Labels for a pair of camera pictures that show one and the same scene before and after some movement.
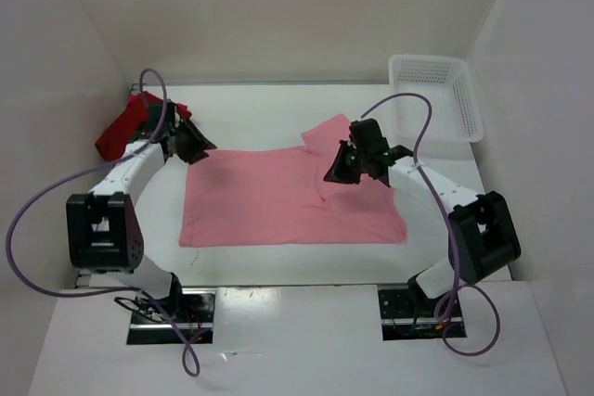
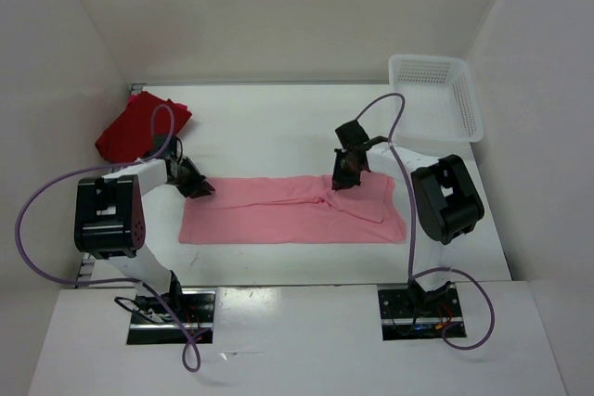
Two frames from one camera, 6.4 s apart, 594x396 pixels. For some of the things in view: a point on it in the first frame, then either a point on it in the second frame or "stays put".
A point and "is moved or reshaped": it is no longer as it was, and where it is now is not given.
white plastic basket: x=447 y=83 stays put
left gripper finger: x=193 y=155 to x=200 y=191
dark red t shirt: x=113 y=143 stays put
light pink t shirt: x=279 y=197 is moved or reshaped
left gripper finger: x=192 y=136 to x=192 y=177
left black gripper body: x=181 y=146 to x=176 y=180
